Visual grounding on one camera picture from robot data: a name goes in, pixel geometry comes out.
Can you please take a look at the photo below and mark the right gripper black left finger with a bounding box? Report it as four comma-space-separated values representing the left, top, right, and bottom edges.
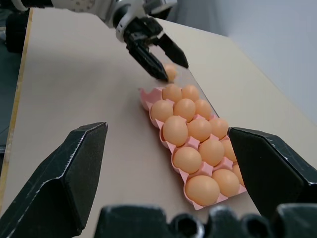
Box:
0, 121, 109, 238

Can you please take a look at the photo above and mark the pink egg tray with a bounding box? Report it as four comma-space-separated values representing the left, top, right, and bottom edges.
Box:
138, 85, 248, 212

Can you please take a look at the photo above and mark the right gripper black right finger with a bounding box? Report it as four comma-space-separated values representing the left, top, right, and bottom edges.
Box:
227, 126, 317, 219

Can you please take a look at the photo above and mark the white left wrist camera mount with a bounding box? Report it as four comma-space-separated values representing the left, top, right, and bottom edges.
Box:
114, 11, 139, 43

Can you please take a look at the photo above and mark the brown egg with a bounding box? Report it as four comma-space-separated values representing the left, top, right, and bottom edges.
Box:
211, 169, 241, 197
198, 138, 225, 167
162, 116, 189, 147
172, 146, 203, 174
185, 175, 221, 207
162, 63, 178, 82
232, 163, 246, 188
221, 139, 238, 163
209, 118, 230, 140
195, 99, 213, 120
151, 99, 174, 122
173, 98, 197, 122
181, 84, 201, 102
187, 119, 213, 143
162, 83, 183, 102

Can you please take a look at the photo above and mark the black rounded object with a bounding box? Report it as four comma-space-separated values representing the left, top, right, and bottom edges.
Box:
4, 11, 29, 53

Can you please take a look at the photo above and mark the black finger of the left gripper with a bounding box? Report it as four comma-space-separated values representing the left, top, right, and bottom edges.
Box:
126, 37, 169, 82
158, 33, 190, 69

